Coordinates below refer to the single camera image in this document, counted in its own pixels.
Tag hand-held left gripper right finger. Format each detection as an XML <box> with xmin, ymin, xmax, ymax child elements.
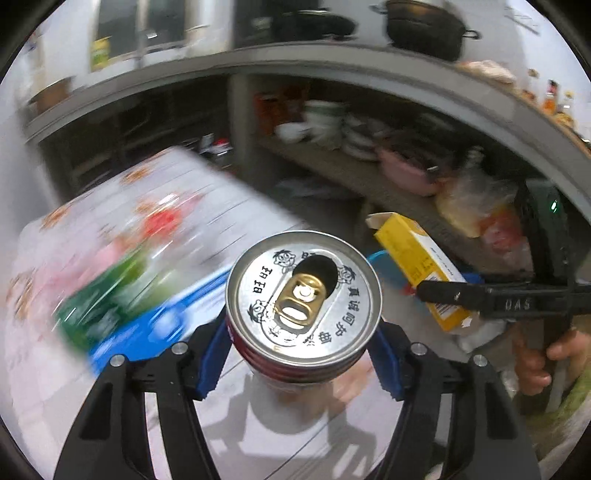
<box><xmin>365</xmin><ymin>320</ymin><xmax>541</xmax><ymax>480</ymax></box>

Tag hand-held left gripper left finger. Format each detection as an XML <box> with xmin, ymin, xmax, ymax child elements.
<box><xmin>54</xmin><ymin>320</ymin><xmax>234</xmax><ymax>480</ymax></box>

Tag yellow white medicine box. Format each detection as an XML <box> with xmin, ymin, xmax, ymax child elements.
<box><xmin>366</xmin><ymin>212</ymin><xmax>474</xmax><ymax>333</ymax></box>

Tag blue white toothpaste box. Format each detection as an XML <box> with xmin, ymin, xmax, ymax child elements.
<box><xmin>88</xmin><ymin>263</ymin><xmax>232</xmax><ymax>374</ymax></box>

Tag blue plastic basket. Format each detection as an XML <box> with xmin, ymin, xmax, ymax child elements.
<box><xmin>367</xmin><ymin>249</ymin><xmax>414</xmax><ymax>296</ymax></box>

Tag red drink can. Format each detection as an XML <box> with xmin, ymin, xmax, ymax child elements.
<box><xmin>225</xmin><ymin>230</ymin><xmax>384</xmax><ymax>393</ymax></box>

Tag red packet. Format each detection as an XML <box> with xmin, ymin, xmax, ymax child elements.
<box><xmin>141</xmin><ymin>205</ymin><xmax>185</xmax><ymax>241</ymax></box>

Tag person's right hand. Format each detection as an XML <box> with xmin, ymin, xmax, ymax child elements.
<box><xmin>512</xmin><ymin>323</ymin><xmax>591</xmax><ymax>398</ymax></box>

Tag plastic bag with yellow food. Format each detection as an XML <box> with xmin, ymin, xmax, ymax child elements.
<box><xmin>436</xmin><ymin>166</ymin><xmax>532</xmax><ymax>273</ymax></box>

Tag pink plastic basin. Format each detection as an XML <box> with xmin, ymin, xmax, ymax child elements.
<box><xmin>379</xmin><ymin>148</ymin><xmax>446</xmax><ymax>197</ymax></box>

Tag orange sauce bottle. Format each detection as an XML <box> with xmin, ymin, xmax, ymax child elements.
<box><xmin>542</xmin><ymin>79</ymin><xmax>559</xmax><ymax>114</ymax></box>

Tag perforated grey shelf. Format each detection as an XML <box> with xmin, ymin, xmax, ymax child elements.
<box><xmin>259</xmin><ymin>136</ymin><xmax>467</xmax><ymax>259</ymax></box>

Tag table with floral tablecloth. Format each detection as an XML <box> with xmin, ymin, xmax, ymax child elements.
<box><xmin>4</xmin><ymin>145</ymin><xmax>370</xmax><ymax>480</ymax></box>

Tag green fluffy mat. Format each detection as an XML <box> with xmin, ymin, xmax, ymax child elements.
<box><xmin>531</xmin><ymin>378</ymin><xmax>591</xmax><ymax>462</ymax></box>

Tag stack of white plates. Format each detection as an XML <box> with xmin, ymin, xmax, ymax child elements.
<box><xmin>342</xmin><ymin>115</ymin><xmax>384</xmax><ymax>160</ymax></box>

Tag stack of white bowls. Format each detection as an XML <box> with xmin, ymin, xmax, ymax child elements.
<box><xmin>305</xmin><ymin>100</ymin><xmax>347</xmax><ymax>141</ymax></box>

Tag small white bowl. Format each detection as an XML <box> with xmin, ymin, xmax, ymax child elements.
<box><xmin>276</xmin><ymin>122</ymin><xmax>311</xmax><ymax>141</ymax></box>

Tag black cooking pot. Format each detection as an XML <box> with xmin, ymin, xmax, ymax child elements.
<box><xmin>372</xmin><ymin>0</ymin><xmax>481</xmax><ymax>63</ymax></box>

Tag red orange packages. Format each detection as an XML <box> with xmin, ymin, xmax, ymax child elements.
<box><xmin>254</xmin><ymin>90</ymin><xmax>305</xmax><ymax>134</ymax></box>

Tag grey concrete counter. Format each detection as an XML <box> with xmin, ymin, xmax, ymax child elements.
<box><xmin>23</xmin><ymin>48</ymin><xmax>591</xmax><ymax>185</ymax></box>

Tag brown clay pot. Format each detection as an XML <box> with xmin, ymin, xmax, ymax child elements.
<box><xmin>30</xmin><ymin>78</ymin><xmax>75</xmax><ymax>114</ymax></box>

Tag yellow green carton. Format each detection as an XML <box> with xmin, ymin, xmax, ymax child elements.
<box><xmin>90</xmin><ymin>37</ymin><xmax>114</xmax><ymax>72</ymax></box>

